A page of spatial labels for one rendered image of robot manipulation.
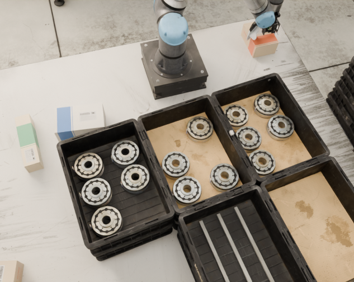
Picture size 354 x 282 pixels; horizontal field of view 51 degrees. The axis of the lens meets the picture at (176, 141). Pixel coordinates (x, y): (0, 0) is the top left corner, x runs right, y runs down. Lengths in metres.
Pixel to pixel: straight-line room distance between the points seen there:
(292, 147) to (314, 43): 1.69
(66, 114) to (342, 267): 1.17
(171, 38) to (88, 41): 1.50
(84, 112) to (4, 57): 1.50
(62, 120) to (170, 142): 0.46
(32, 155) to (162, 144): 0.52
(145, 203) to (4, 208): 0.56
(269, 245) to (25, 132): 1.04
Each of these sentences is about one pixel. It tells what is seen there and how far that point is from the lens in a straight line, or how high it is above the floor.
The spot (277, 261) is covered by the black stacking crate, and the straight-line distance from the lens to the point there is 1.34.
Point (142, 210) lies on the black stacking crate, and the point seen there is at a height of 0.83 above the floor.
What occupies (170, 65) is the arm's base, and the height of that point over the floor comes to 0.86.
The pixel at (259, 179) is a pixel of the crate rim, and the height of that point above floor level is 0.93.
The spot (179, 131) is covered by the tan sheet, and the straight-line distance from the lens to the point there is 1.46.
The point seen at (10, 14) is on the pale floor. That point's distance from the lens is 3.29.
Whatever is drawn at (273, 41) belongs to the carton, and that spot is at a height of 0.78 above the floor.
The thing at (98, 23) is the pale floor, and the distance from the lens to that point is 3.06.
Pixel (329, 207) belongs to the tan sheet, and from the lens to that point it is 1.46.
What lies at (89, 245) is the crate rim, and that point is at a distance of 1.22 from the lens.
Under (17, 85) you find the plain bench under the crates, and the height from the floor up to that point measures 0.70.
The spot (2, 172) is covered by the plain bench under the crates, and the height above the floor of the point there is 0.70.
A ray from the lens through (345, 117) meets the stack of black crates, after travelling 2.39.
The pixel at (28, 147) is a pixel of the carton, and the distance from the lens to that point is 1.60.
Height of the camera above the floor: 2.09
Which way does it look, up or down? 61 degrees down
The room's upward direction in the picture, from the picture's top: 4 degrees clockwise
